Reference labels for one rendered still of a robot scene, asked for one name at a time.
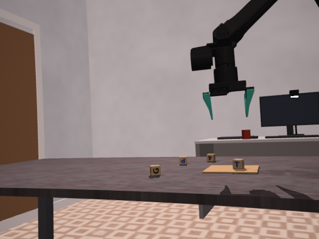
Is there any tan letter block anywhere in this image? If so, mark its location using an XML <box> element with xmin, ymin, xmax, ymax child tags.
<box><xmin>150</xmin><ymin>165</ymin><xmax>160</xmax><ymax>176</ymax></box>
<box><xmin>179</xmin><ymin>156</ymin><xmax>187</xmax><ymax>164</ymax></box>
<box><xmin>232</xmin><ymin>159</ymin><xmax>245</xmax><ymax>169</ymax></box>
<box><xmin>207</xmin><ymin>154</ymin><xmax>215</xmax><ymax>161</ymax></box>

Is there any tan flat mat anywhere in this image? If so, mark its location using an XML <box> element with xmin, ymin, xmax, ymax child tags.
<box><xmin>202</xmin><ymin>165</ymin><xmax>259</xmax><ymax>174</ymax></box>

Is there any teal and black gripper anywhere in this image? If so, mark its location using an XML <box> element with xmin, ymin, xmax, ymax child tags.
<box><xmin>203</xmin><ymin>64</ymin><xmax>254</xmax><ymax>119</ymax></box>

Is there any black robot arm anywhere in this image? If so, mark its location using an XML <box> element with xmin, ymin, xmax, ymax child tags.
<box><xmin>190</xmin><ymin>0</ymin><xmax>277</xmax><ymax>71</ymax></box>

